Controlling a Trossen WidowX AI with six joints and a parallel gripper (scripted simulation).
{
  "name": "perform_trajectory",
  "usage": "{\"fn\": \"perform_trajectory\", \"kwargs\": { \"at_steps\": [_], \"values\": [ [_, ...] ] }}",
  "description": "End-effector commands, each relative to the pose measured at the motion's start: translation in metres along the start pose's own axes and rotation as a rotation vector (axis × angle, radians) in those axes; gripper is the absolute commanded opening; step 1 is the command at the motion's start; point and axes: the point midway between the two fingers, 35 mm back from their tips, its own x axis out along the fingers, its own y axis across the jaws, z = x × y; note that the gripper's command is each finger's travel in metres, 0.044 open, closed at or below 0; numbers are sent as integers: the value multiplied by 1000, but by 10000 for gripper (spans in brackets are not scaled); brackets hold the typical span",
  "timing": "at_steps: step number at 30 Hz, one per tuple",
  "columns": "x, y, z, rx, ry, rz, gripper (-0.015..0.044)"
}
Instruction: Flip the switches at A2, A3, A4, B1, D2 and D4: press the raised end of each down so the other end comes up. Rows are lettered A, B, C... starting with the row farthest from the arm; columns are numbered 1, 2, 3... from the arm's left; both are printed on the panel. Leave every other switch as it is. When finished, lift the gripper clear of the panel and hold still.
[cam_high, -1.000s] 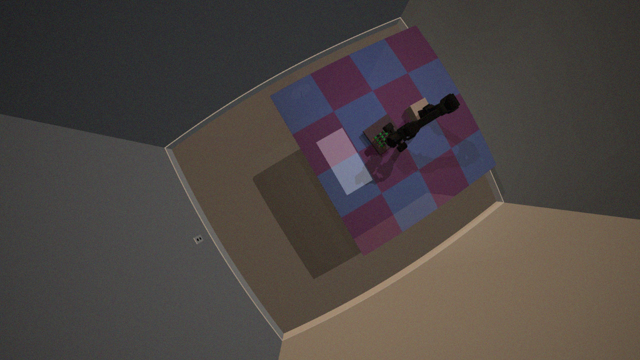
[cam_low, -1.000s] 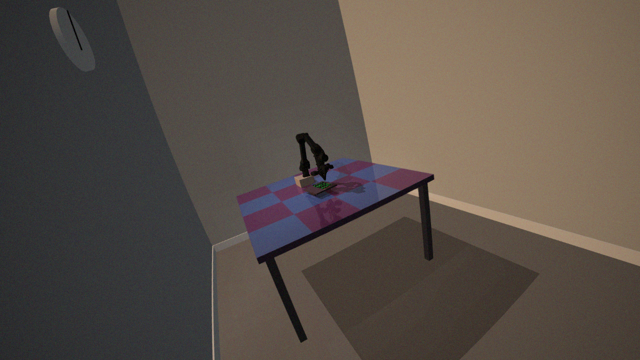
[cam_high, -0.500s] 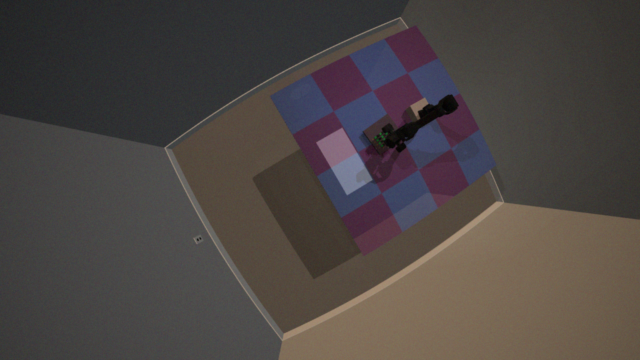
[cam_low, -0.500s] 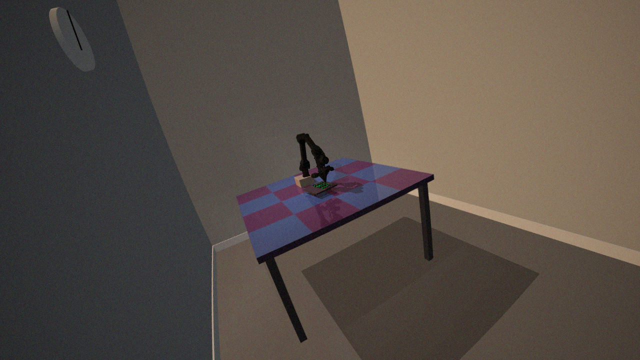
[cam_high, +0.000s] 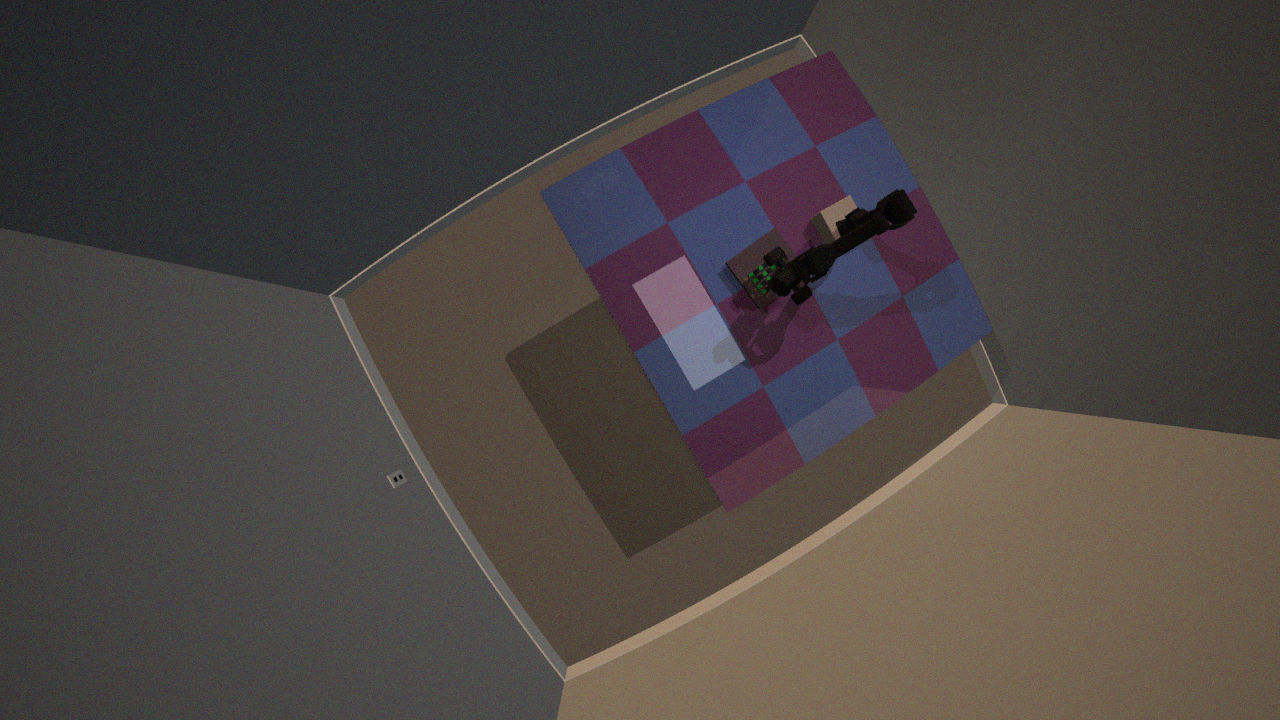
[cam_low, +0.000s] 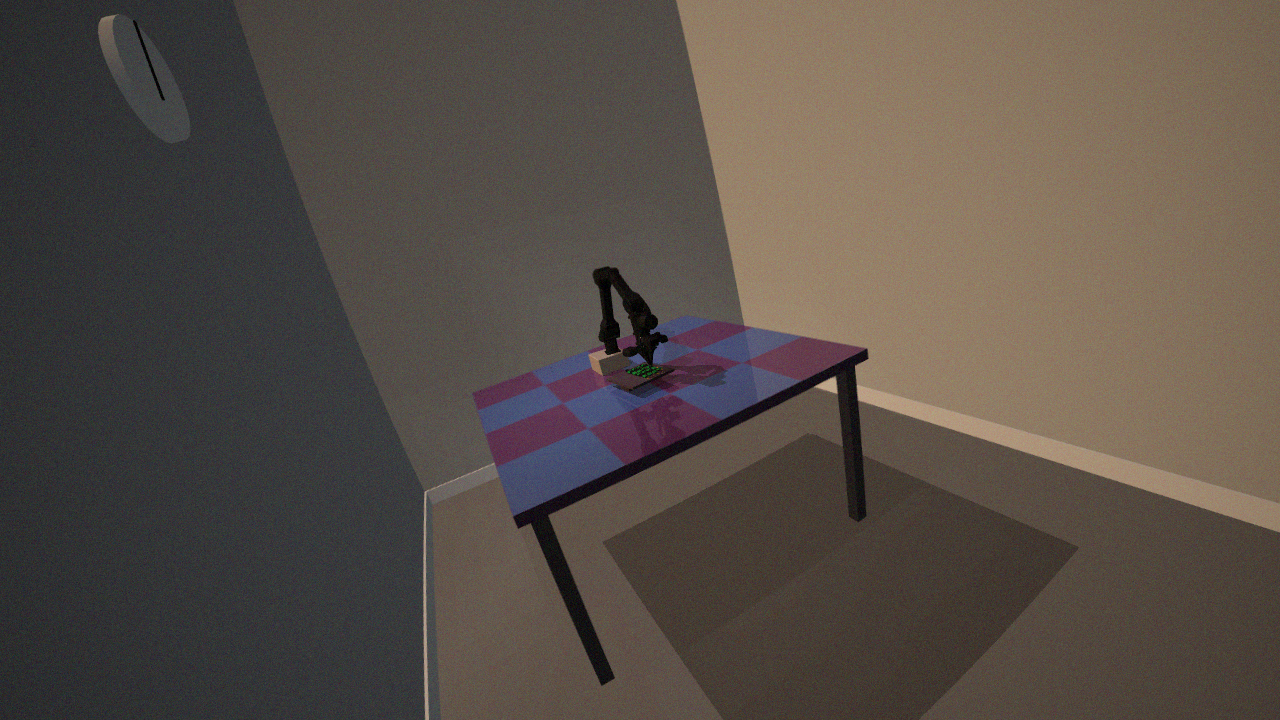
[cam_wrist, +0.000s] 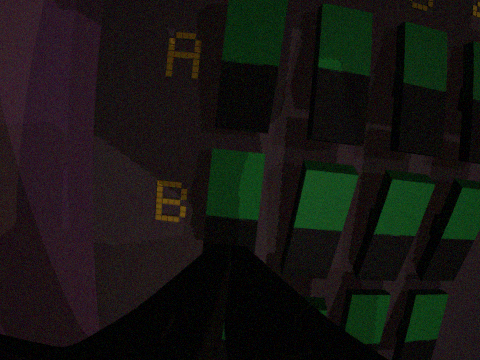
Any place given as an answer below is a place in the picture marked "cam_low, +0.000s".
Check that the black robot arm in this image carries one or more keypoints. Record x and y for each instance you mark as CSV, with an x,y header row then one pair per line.
x,y
639,312

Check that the brown switch panel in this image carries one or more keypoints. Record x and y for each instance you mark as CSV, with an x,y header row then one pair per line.
x,y
639,375

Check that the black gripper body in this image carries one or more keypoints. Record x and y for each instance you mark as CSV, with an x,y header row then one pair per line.
x,y
632,351

